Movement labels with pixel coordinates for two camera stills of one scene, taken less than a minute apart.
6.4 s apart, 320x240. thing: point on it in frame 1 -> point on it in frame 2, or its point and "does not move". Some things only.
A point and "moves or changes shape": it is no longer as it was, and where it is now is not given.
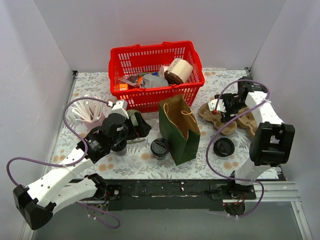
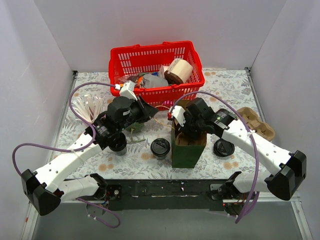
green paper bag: (178, 130) moves or changes shape
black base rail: (180, 195) does not move
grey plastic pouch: (151, 80) does not move
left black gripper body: (136, 125) -> (141, 111)
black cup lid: (160, 146) does not move
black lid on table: (224, 147) does not move
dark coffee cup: (118, 146) does not move
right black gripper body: (227, 110) -> (189, 124)
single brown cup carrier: (206, 114) moves or changes shape
